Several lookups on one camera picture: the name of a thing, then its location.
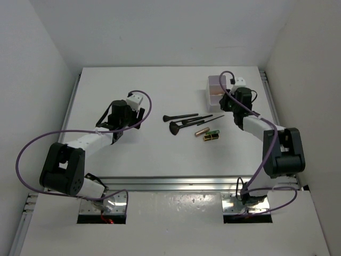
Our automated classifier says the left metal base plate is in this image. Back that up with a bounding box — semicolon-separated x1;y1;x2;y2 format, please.
79;192;128;215

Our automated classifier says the green tube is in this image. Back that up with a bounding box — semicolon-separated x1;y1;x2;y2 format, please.
206;130;220;135

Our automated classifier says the purple cable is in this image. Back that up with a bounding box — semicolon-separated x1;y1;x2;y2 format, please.
15;90;153;214
218;70;298;216

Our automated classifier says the medium black brush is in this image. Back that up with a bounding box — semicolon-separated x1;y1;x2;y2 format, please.
178;120;204;128

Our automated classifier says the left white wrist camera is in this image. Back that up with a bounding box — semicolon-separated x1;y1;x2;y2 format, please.
126;92;143;112

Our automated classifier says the long round black brush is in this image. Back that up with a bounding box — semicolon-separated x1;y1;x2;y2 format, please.
163;113;199;122

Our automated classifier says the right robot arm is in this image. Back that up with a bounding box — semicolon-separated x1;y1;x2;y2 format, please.
219;86;305;205

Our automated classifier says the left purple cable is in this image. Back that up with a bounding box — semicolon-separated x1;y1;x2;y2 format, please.
15;90;153;214

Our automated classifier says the gold lipstick tube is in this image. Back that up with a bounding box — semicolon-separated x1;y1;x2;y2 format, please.
194;127;210;137

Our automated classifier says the white three-compartment organizer box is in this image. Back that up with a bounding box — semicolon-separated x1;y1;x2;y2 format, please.
206;75;225;113

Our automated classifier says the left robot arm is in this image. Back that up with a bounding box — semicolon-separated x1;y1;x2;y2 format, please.
39;93;145;198

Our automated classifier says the black gold lipstick case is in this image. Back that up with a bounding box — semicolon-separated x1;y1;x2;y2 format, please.
203;133;220;141

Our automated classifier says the black fan brush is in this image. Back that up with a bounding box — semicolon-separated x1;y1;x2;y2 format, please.
169;119;205;136

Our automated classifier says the metal base plate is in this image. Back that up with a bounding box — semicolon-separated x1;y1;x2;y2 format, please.
79;192;128;215
221;193;270;215

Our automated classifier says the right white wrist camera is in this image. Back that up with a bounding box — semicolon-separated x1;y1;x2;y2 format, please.
233;77;246;88

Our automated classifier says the small black brush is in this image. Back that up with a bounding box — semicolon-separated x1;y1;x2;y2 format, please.
181;115;213;125

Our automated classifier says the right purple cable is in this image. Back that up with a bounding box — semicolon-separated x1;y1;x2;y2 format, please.
218;70;298;216

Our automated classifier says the thin black liner brush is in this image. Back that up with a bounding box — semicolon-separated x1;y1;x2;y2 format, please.
197;115;224;126

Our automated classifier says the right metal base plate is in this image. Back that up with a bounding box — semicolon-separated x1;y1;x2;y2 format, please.
221;193;270;215

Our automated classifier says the aluminium rail front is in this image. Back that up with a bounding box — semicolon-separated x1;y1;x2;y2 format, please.
98;175;296;191

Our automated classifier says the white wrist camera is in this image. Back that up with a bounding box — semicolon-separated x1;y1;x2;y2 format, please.
126;92;143;112
233;77;246;88

